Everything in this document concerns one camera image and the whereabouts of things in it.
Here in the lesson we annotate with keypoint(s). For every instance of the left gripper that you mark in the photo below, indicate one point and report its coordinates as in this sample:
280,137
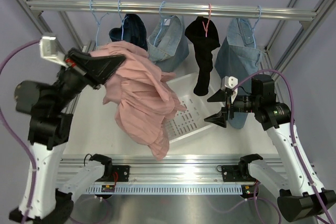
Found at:
95,70

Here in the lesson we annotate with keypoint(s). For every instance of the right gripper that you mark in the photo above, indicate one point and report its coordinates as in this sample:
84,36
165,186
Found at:
221,96

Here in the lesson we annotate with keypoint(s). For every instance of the light blue wire hanger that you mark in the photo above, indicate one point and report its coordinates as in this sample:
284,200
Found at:
97,20

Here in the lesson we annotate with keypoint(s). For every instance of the pink skirt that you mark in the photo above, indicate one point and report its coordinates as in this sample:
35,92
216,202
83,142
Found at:
145,101

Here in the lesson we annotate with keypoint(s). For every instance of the black skirt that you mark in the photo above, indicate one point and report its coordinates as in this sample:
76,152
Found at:
203,48

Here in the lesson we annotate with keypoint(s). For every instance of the pink wire hanger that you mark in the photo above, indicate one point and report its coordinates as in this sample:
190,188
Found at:
206,25

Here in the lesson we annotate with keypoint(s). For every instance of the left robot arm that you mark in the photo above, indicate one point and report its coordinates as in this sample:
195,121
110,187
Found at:
49,130

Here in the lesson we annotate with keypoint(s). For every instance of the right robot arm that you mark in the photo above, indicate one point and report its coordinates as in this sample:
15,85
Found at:
301,194

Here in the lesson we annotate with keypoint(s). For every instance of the dark blue denim skirt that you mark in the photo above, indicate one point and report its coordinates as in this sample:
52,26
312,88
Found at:
132,30

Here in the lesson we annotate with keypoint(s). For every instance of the blue hanger of dark denim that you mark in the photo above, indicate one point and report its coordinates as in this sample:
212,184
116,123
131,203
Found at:
120,19

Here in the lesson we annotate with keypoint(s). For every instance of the light blue denim skirt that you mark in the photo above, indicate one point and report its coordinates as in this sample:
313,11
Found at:
172,46

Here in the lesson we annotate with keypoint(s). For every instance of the blue hanger of light denim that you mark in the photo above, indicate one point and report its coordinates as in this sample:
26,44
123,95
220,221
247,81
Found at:
161,23

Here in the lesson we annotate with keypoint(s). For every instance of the blue hanger far right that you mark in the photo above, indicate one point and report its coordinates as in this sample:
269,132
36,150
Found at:
247,34

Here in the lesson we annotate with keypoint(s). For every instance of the white plastic basket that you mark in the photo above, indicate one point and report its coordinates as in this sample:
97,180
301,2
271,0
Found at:
188,125

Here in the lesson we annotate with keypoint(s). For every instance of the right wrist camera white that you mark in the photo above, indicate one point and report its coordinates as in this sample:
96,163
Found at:
230,82

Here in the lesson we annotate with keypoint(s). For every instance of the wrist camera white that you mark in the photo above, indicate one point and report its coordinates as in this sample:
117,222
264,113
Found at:
49,50
230,82

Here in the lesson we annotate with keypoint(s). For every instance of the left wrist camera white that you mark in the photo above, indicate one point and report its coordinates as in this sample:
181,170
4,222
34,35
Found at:
49,50

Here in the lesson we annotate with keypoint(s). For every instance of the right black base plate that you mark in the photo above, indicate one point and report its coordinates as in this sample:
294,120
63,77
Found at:
231,173

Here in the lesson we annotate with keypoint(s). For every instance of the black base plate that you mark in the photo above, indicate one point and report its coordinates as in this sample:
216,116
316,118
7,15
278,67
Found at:
231,173
120,173

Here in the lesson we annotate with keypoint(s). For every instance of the right aluminium frame post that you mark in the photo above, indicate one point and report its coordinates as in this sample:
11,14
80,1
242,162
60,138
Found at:
290,37

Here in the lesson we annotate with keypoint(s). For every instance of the aluminium frame post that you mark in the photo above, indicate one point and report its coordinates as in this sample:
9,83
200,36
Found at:
35,14
290,37

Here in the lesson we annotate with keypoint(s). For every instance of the left aluminium frame post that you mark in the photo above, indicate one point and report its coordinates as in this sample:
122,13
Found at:
35,14

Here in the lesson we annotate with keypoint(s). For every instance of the slotted cable duct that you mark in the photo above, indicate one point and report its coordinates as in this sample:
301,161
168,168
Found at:
137,189

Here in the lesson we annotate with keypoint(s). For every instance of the aluminium hanging rail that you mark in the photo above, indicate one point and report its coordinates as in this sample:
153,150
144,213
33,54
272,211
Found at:
305,15

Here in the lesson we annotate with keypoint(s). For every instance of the front aluminium rail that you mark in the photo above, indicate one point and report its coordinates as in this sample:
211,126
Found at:
176,169

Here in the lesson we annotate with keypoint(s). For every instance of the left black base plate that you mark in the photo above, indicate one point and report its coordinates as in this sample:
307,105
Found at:
120,173

